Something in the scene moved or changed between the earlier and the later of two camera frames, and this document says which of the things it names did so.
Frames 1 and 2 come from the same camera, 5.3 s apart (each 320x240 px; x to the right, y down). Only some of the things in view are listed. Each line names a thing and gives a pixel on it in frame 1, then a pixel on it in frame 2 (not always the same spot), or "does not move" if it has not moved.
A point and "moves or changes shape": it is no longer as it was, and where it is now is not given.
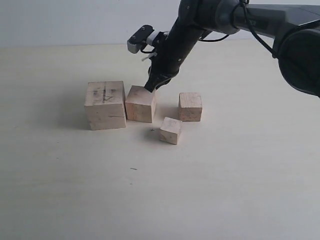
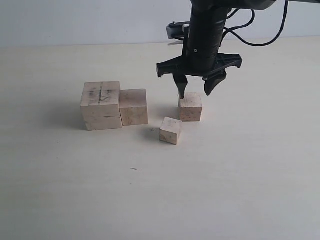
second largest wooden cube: x=140 y=104 moves or changes shape
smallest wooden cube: x=169 y=130 does not move
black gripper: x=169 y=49 → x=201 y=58
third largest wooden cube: x=190 y=107 does not move
